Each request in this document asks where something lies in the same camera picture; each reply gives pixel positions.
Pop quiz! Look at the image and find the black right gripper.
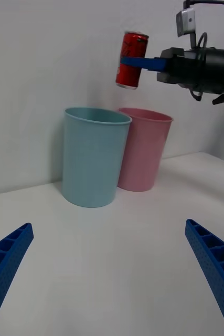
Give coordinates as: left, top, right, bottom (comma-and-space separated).
120, 47, 203, 88

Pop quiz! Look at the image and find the pale blue plastic bin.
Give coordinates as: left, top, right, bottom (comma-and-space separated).
61, 107, 133, 208

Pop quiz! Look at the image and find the pink plastic bin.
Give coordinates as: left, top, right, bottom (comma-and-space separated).
116, 107, 174, 192

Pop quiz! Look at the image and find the red drink can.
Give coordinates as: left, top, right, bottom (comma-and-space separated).
115, 31, 150, 90

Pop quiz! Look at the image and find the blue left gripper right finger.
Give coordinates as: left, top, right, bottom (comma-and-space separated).
184, 219, 224, 336

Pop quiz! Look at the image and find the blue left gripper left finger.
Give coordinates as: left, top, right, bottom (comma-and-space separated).
0, 222, 35, 336

